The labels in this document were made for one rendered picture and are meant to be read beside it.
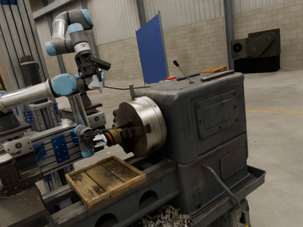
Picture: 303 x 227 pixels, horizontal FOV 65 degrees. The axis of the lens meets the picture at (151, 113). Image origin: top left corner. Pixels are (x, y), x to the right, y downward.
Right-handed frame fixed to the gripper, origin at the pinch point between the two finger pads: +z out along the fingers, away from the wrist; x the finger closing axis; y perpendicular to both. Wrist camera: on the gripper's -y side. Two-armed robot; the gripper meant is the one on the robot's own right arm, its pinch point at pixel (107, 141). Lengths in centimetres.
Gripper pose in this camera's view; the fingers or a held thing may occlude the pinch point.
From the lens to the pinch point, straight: 120.8
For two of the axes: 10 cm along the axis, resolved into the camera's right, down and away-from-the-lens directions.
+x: -1.6, -9.5, -2.5
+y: -8.1, 2.7, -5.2
